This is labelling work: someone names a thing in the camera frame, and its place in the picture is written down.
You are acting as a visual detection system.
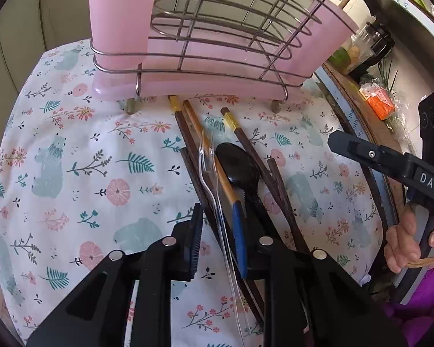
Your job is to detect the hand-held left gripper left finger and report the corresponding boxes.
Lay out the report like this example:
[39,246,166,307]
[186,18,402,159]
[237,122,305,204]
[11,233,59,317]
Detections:
[26,202,205,347]

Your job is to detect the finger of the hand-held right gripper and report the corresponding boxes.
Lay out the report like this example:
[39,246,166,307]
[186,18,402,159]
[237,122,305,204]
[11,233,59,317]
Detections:
[327,130,417,186]

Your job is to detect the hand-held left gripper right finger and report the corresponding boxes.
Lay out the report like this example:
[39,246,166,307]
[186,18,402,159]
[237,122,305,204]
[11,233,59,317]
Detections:
[232,202,409,347]

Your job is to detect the clear plastic fork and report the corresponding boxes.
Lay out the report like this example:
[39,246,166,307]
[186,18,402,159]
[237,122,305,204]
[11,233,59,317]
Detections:
[199,128,248,346]

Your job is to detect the dark chopstick with gold band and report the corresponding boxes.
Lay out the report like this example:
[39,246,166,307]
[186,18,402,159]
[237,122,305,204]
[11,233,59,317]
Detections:
[220,107,286,232]
[180,147,225,246]
[167,95,266,333]

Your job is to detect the black plastic spoon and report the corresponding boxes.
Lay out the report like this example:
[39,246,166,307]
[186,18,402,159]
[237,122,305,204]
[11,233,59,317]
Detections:
[216,142,279,239]

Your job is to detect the pink wire utensil rack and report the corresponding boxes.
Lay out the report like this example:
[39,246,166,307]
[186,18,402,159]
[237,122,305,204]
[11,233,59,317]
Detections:
[89,0,370,115]

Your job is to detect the person's right hand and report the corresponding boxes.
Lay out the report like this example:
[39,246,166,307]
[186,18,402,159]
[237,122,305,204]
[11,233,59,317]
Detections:
[383,202,434,275]

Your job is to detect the orange packet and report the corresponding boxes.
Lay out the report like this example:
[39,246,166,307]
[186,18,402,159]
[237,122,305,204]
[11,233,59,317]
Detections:
[360,81,396,121]

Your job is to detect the green plant leaves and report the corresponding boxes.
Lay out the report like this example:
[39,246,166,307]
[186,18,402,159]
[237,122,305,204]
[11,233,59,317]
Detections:
[376,58,402,95]

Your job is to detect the glass jar with black lid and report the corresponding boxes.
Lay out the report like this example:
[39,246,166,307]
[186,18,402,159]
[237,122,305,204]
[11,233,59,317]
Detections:
[329,22,396,76]

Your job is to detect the tan rubber band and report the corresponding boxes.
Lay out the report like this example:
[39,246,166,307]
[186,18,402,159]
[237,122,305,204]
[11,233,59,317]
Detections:
[405,255,434,269]

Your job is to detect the purple clothing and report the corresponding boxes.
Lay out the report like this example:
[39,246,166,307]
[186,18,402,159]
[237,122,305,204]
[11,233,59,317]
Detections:
[381,260,434,347]

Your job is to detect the floral printed cloth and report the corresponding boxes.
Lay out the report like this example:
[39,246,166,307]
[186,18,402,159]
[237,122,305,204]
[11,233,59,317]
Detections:
[0,38,384,347]

